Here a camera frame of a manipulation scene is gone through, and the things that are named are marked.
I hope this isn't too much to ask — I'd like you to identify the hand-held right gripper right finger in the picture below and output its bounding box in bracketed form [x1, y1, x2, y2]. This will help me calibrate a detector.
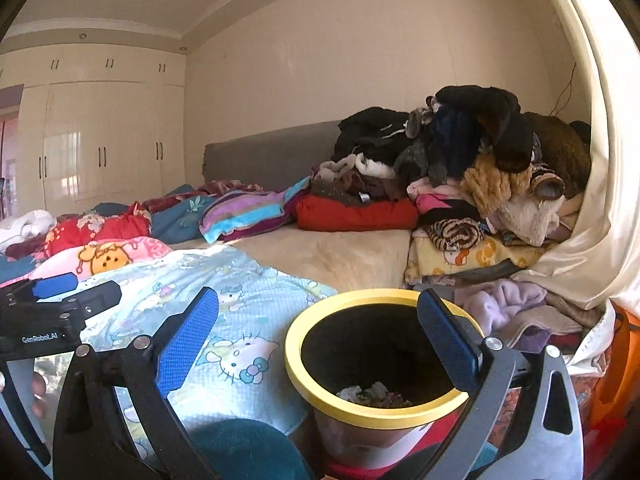
[415, 288, 585, 480]

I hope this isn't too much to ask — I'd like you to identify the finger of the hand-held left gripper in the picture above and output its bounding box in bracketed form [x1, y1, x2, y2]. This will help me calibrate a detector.
[60, 280, 123, 318]
[0, 272, 81, 306]

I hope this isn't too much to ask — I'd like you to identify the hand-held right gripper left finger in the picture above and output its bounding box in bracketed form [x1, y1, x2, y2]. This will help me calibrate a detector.
[52, 286, 221, 480]

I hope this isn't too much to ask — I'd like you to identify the yellow rimmed trash bin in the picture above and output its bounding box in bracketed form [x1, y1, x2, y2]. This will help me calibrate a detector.
[285, 288, 488, 466]

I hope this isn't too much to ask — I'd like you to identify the person's left hand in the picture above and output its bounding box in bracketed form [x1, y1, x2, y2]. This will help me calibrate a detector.
[30, 372, 48, 418]

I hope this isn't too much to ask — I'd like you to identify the pink cartoon bear blanket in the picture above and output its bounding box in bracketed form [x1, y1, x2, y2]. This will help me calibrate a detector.
[0, 237, 173, 283]

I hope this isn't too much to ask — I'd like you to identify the blue cartoon cat blanket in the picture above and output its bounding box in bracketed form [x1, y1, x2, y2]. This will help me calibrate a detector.
[35, 245, 338, 461]

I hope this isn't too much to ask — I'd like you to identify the lavender fleece cloth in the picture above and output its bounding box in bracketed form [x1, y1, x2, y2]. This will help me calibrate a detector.
[460, 279, 548, 336]

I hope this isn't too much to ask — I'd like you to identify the white clothing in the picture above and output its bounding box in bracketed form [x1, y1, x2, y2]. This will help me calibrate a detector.
[0, 209, 57, 251]

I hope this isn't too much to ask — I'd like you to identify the red floral quilt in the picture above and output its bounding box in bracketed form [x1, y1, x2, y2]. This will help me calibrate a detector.
[45, 202, 153, 256]

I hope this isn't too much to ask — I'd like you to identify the yellow cartoon blanket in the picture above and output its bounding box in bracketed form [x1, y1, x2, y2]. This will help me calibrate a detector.
[404, 230, 556, 286]

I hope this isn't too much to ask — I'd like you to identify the tiger striped cloth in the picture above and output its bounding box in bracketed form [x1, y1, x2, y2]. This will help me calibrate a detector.
[430, 217, 486, 252]

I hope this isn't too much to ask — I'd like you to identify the blue floral quilt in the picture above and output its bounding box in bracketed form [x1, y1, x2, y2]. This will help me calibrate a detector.
[90, 185, 226, 246]

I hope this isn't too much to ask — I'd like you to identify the teal fleece cloth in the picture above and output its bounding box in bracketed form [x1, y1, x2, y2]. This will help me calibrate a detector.
[187, 417, 316, 480]

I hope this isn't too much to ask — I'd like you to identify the pink cartoon door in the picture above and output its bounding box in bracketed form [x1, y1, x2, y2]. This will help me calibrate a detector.
[0, 85, 23, 221]

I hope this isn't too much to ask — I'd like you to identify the beige plush bed sheet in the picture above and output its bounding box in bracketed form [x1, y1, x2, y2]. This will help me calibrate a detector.
[165, 225, 416, 293]

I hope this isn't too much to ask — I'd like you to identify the purple striped pillow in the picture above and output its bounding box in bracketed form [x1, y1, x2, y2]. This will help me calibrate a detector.
[199, 176, 313, 243]

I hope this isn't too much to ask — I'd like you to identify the cream plush garment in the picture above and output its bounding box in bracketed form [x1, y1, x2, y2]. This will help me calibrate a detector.
[495, 192, 566, 247]

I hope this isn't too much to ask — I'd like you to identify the white crumpled cloth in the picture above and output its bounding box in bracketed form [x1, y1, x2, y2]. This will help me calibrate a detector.
[570, 300, 618, 376]

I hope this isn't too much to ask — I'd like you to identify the cream glossy wardrobe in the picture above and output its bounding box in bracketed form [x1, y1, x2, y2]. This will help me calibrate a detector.
[0, 50, 188, 216]

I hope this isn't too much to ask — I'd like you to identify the dark red floral blanket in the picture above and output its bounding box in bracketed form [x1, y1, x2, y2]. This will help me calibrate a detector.
[142, 180, 263, 213]

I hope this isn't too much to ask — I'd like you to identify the red cushion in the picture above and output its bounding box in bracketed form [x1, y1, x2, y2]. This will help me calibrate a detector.
[292, 195, 420, 232]

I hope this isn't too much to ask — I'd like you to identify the mustard yellow fuzzy garment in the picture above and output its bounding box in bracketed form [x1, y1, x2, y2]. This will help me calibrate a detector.
[460, 155, 533, 218]

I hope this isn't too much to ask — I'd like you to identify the orange plastic object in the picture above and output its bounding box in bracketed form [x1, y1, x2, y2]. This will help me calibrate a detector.
[592, 305, 640, 421]

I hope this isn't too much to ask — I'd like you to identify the dark brown folded garment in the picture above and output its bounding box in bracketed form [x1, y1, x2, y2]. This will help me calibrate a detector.
[310, 170, 416, 206]

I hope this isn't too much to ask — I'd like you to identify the grey fuzzy garment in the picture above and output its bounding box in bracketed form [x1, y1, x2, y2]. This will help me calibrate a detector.
[394, 107, 451, 186]

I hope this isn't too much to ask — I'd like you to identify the dark blue garment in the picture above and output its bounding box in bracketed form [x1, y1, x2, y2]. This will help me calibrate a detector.
[432, 110, 488, 181]

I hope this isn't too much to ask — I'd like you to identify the pale pink fleece garment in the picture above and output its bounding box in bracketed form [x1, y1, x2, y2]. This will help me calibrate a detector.
[314, 152, 401, 181]

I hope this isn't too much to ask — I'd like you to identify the grey headboard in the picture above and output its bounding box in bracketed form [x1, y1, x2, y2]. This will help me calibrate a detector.
[202, 120, 346, 191]

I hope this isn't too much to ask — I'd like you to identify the black jacket white stripe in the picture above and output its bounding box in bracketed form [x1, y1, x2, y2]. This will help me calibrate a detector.
[332, 106, 413, 163]

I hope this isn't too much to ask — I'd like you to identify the brown plush coat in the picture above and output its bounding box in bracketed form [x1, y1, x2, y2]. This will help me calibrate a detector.
[520, 112, 593, 201]

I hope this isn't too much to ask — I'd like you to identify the cream satin curtain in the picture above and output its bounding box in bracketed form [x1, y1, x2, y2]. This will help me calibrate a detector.
[515, 0, 640, 306]

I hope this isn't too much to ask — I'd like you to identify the black fleece garment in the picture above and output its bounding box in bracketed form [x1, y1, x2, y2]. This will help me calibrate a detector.
[435, 85, 536, 173]

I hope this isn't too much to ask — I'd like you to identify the thin wall cable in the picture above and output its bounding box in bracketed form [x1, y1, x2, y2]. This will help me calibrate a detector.
[547, 62, 578, 118]

